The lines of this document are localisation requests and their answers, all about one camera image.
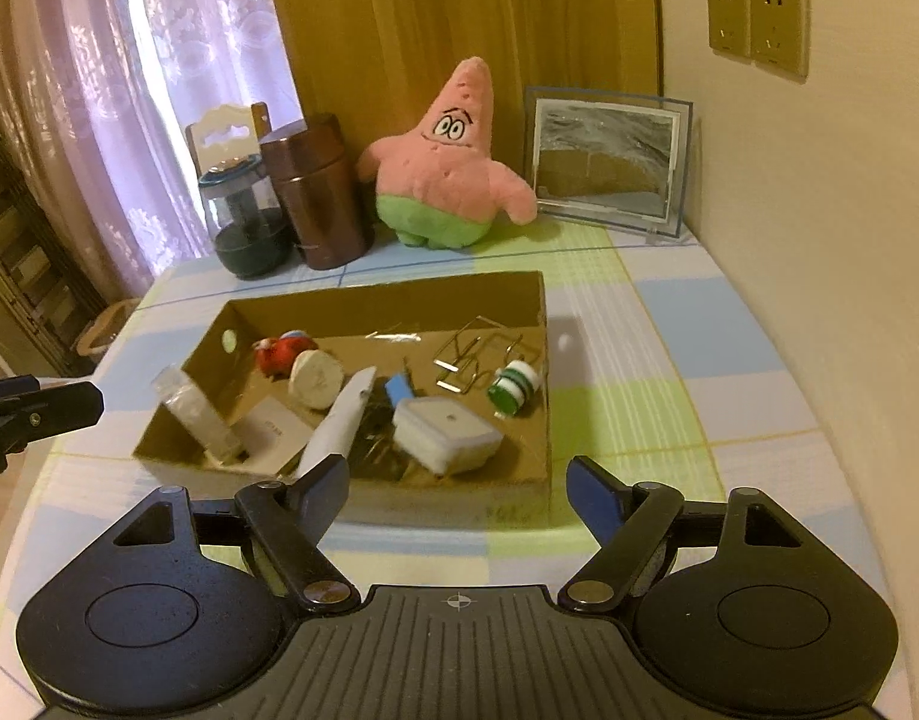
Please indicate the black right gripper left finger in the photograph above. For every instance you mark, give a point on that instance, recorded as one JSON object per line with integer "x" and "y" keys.
{"x": 256, "y": 552}

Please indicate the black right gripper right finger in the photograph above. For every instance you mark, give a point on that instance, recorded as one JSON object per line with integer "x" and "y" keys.
{"x": 639, "y": 527}

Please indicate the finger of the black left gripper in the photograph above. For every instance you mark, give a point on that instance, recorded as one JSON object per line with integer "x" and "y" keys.
{"x": 29, "y": 412}

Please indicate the white UK plug adapter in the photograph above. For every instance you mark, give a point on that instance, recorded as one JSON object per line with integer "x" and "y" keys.
{"x": 443, "y": 435}

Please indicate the small white lidded jar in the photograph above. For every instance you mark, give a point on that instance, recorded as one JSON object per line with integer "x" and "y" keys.
{"x": 513, "y": 387}

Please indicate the white flat TP-Link box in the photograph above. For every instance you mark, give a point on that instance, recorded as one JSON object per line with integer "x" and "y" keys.
{"x": 271, "y": 436}

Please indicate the white oblong plastic device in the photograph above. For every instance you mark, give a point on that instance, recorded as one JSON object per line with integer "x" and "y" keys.
{"x": 336, "y": 433}

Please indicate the dark shelf unit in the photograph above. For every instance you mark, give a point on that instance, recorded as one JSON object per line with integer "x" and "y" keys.
{"x": 46, "y": 302}

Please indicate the white round tape roll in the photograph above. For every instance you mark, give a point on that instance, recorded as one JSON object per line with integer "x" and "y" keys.
{"x": 316, "y": 380}

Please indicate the checked tablecloth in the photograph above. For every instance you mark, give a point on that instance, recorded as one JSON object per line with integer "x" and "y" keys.
{"x": 657, "y": 369}

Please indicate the red toy figure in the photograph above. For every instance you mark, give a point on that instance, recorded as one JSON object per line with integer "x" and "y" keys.
{"x": 274, "y": 356}

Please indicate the clear plastic swab container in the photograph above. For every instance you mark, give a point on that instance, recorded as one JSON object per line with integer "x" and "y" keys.
{"x": 185, "y": 400}

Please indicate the blue binder clip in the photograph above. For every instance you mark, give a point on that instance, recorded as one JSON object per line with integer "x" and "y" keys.
{"x": 399, "y": 386}

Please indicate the brown cardboard box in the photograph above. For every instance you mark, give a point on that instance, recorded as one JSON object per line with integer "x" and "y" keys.
{"x": 434, "y": 390}

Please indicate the glass jar dark base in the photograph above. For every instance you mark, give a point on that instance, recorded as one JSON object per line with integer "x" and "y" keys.
{"x": 251, "y": 234}

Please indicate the wooden chair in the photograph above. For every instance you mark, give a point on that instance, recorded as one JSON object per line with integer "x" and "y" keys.
{"x": 226, "y": 134}

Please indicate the brown metal thermos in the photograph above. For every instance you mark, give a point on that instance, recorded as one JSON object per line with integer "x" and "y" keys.
{"x": 315, "y": 181}

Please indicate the lilac curtain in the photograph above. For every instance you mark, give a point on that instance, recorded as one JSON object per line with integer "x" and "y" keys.
{"x": 95, "y": 96}

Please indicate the pink star plush toy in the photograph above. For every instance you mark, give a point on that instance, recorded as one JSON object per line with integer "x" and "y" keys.
{"x": 437, "y": 185}

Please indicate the framed sand picture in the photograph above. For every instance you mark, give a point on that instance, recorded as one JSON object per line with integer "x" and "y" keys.
{"x": 620, "y": 159}

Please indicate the metal wire rack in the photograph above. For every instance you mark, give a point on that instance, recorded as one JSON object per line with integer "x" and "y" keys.
{"x": 472, "y": 355}

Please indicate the wall socket plate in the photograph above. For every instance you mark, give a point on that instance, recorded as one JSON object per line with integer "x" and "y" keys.
{"x": 729, "y": 27}
{"x": 778, "y": 31}

